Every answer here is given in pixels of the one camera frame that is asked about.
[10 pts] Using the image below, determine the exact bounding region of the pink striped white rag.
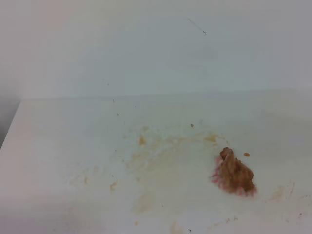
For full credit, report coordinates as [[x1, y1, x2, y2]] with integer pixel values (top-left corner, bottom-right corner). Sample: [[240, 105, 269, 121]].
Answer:
[[211, 147, 257, 197]]

